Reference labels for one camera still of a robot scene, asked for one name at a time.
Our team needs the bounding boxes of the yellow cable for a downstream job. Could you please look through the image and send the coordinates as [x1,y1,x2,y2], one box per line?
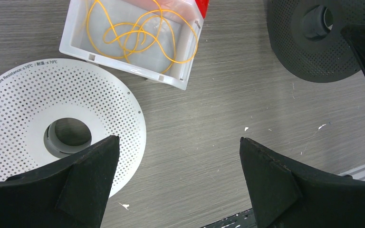
[86,0,199,75]

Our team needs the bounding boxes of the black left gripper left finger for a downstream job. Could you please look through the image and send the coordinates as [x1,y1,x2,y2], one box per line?
[0,135,120,228]

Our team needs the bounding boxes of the near white plastic bin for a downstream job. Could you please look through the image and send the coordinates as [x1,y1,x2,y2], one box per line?
[59,0,204,90]

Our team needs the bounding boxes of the black perforated spool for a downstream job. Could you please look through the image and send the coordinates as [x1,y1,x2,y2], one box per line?
[267,0,365,83]

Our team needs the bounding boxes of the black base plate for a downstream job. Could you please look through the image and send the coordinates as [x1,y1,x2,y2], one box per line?
[202,209,257,228]

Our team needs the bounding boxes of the red plastic bin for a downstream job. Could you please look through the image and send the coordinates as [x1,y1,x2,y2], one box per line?
[195,0,209,19]

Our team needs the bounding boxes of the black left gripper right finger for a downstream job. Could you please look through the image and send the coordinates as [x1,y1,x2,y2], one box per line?
[240,138,365,228]

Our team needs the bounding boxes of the white perforated spool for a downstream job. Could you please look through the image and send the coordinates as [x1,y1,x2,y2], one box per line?
[0,58,146,195]

